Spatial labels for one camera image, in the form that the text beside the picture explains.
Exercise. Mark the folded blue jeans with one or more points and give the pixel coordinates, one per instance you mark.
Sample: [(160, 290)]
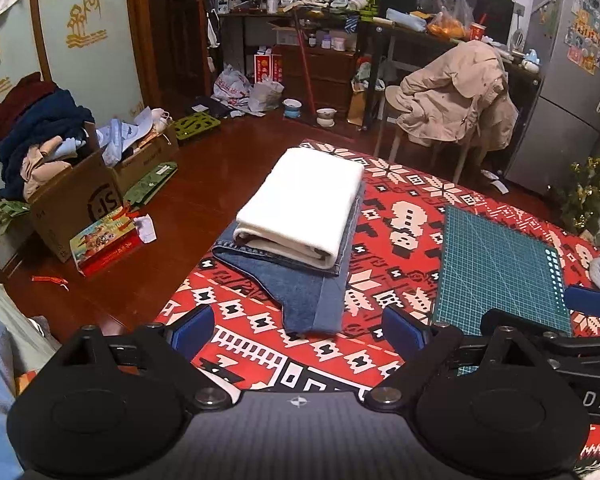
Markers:
[(312, 300)]

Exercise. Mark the small christmas tree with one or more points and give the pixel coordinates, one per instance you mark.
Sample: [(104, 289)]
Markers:
[(579, 200)]

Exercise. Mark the red christmas pattern blanket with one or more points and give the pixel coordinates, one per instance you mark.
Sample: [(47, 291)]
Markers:
[(395, 262)]

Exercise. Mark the cardboard box of clothes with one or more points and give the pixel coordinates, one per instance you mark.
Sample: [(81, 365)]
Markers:
[(52, 170)]

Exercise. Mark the grey refrigerator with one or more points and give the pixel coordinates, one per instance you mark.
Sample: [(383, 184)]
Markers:
[(563, 124)]

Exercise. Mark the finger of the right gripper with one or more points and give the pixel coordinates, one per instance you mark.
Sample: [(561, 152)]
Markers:
[(582, 299)]

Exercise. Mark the green cutting mat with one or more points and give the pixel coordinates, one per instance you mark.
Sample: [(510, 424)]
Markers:
[(487, 266)]

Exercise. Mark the white leg chair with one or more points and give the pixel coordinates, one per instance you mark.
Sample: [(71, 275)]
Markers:
[(389, 104)]

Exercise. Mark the beige jacket on chair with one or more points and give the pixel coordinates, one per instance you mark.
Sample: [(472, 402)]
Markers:
[(463, 92)]

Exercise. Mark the white knit sweater vest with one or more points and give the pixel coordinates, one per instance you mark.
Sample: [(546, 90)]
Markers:
[(302, 208)]

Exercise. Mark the red printed flat box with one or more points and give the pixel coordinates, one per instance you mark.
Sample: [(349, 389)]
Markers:
[(109, 239)]

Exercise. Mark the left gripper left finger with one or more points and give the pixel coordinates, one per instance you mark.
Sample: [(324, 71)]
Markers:
[(167, 352)]

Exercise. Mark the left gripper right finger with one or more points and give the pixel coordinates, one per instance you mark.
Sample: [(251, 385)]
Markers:
[(424, 350)]

